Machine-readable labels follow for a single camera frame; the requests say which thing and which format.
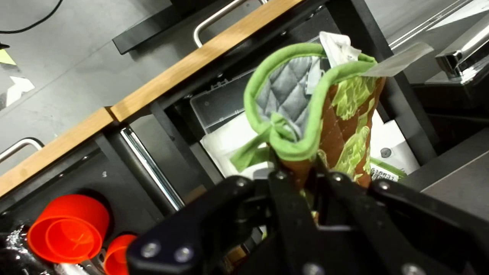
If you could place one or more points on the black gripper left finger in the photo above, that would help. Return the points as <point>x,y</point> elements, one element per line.
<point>240,226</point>

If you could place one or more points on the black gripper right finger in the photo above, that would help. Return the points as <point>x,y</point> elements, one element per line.
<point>406,231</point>

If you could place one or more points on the green brown oven mitt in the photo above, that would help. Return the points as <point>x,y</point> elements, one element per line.
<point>312,103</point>

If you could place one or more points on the wood front open drawer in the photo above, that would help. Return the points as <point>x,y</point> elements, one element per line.
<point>156,87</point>

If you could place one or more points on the medium red measuring cup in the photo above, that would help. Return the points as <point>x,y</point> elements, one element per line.
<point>114,260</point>

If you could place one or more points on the large red measuring cup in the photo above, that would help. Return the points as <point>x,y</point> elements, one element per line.
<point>69,229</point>

